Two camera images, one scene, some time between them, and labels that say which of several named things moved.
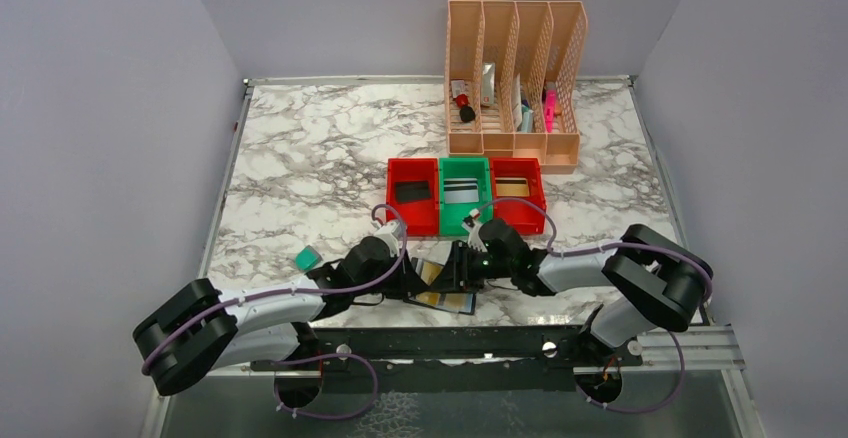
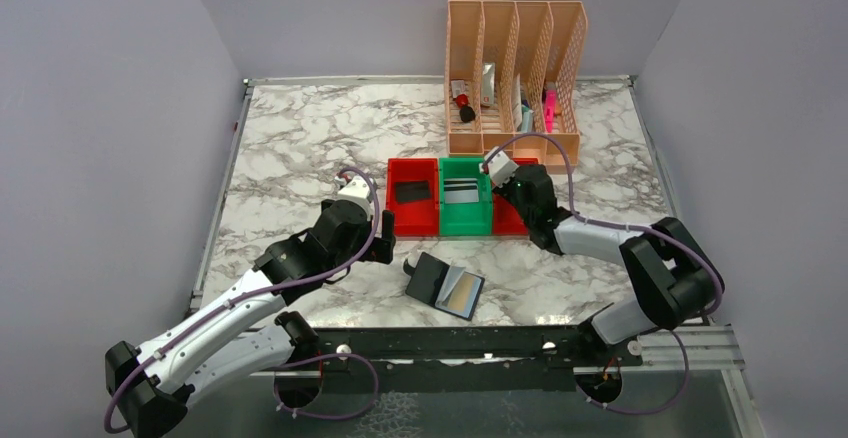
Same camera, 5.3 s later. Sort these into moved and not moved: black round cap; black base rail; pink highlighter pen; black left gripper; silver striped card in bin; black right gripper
Moved: black left gripper; black right gripper
Not moved: silver striped card in bin; black base rail; pink highlighter pen; black round cap
